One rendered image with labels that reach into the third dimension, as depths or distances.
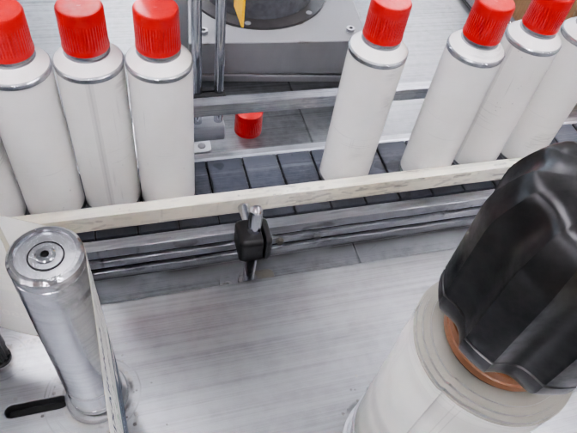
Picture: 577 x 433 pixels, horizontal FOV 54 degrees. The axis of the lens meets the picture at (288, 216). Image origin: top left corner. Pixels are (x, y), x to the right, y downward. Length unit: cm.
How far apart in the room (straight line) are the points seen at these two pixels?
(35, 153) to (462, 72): 36
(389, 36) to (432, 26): 50
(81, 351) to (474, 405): 22
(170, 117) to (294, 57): 33
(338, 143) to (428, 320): 28
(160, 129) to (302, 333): 21
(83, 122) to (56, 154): 4
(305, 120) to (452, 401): 51
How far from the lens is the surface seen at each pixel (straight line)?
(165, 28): 43
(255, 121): 69
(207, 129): 61
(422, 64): 89
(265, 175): 59
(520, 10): 102
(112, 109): 47
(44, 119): 48
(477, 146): 64
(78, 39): 44
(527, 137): 67
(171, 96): 46
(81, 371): 39
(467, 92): 54
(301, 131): 72
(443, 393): 29
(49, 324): 33
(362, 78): 50
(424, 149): 59
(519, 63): 58
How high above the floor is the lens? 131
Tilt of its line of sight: 51 degrees down
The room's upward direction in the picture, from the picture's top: 11 degrees clockwise
